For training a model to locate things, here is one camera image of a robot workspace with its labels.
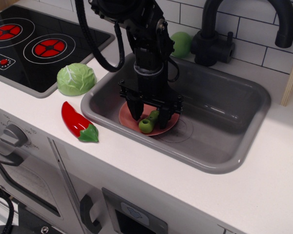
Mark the red toy chili pepper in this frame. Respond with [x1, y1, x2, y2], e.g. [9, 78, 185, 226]
[61, 101, 99, 142]

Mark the grey oven knob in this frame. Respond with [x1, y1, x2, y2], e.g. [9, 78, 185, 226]
[0, 124, 28, 147]

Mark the green toy vegetable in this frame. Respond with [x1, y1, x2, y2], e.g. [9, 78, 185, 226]
[170, 32, 192, 58]

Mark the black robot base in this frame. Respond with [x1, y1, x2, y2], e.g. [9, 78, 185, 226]
[0, 203, 61, 234]

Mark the pink plate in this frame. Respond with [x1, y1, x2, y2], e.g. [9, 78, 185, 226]
[119, 102, 180, 136]

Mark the black cable lower left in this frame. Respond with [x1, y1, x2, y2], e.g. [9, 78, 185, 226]
[0, 191, 15, 234]

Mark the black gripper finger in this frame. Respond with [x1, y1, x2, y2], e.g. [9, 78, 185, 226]
[159, 107, 173, 129]
[126, 96, 144, 120]

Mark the black braided cable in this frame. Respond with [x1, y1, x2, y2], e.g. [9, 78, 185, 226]
[74, 0, 126, 73]

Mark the toy oven door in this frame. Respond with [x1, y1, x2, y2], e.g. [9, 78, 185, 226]
[0, 157, 61, 218]

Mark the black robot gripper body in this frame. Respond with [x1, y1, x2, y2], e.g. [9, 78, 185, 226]
[119, 67, 183, 114]

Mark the grey oven door handle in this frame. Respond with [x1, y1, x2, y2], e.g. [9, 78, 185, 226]
[0, 140, 24, 166]

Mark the black toy stove top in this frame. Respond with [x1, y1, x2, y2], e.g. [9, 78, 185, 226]
[0, 4, 115, 99]

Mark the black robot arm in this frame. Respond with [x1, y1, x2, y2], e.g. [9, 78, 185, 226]
[89, 0, 183, 129]

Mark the green handled grey spatula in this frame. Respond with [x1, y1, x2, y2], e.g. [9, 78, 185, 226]
[138, 110, 160, 134]

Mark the black faucet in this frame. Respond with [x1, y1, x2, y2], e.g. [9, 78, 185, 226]
[190, 0, 293, 67]

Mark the dark grey cabinet handle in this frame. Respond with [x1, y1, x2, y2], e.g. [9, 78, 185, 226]
[80, 195, 102, 234]

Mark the grey sink basin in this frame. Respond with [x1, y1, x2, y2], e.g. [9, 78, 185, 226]
[81, 54, 271, 174]

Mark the green toy cabbage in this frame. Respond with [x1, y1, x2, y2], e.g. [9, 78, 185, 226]
[57, 63, 97, 96]

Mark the grey dishwasher panel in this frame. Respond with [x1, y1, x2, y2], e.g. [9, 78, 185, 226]
[102, 188, 168, 234]

